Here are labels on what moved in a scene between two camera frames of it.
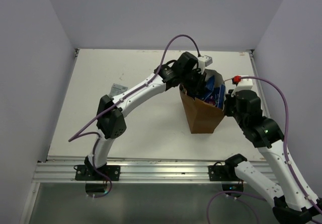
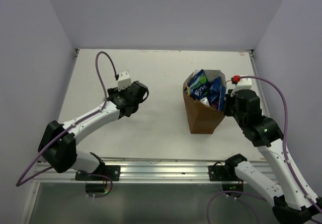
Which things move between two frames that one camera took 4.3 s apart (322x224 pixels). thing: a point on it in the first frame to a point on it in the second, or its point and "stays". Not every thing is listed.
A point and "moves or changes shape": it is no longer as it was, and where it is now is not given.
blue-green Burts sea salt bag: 222,96 moves or changes shape
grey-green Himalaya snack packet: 116,89 moves or changes shape
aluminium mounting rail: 168,169 stays
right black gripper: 229,99 stays
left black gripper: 197,88 to 113,90
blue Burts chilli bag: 210,86 to 214,90
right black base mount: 219,172 stays
